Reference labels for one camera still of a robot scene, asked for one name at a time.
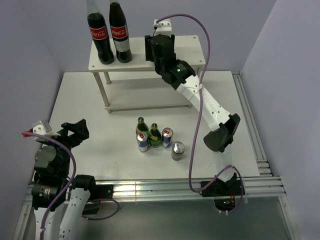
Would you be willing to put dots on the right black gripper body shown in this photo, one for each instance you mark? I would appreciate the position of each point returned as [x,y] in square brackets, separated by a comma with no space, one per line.
[149,54]

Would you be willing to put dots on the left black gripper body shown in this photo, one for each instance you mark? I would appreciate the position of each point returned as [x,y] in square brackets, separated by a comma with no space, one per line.
[69,142]

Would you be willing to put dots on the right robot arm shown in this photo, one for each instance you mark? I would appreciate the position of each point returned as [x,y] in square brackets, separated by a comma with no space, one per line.
[222,124]

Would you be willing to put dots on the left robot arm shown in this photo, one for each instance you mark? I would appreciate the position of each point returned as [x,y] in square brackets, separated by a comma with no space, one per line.
[58,200]

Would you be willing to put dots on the white two-tier shelf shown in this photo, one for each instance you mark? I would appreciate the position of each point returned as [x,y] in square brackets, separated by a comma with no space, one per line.
[134,85]

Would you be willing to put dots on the dark gold-band beverage can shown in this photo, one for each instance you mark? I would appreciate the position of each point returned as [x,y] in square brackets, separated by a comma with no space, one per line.
[177,151]

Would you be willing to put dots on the right Coca-Cola glass bottle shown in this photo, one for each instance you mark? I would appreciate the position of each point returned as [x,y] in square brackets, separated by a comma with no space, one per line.
[119,32]

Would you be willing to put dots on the coca-cola glass bottle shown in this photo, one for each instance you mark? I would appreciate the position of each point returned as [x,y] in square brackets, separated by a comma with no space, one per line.
[119,32]
[99,33]

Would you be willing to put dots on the rear green glass bottle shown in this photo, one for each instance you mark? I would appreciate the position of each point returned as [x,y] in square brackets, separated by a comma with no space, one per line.
[141,126]

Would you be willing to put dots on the green glass bottle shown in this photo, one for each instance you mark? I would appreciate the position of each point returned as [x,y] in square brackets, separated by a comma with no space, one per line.
[154,136]
[141,126]

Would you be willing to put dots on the left Red Bull can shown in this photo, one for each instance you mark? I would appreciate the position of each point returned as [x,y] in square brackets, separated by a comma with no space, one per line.
[142,141]

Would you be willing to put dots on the red bull can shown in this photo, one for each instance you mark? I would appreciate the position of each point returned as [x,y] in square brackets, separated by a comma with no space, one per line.
[142,141]
[167,135]

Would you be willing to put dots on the left Coca-Cola glass bottle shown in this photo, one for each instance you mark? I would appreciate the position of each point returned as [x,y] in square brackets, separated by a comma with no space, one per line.
[99,33]

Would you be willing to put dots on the front green glass bottle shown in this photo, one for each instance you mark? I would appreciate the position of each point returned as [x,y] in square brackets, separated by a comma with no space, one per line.
[154,136]

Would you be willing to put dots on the right Red Bull can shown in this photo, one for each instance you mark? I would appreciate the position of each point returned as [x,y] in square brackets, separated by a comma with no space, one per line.
[167,135]

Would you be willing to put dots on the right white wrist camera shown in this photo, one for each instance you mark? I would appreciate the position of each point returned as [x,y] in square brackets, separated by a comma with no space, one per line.
[163,27]

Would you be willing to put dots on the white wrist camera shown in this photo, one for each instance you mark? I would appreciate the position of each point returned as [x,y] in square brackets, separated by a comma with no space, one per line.
[41,127]
[163,27]

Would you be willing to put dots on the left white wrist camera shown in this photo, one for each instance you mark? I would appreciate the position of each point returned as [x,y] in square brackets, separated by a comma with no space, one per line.
[41,127]

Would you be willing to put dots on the aluminium frame rail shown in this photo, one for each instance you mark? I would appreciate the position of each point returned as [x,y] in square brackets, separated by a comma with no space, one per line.
[228,86]

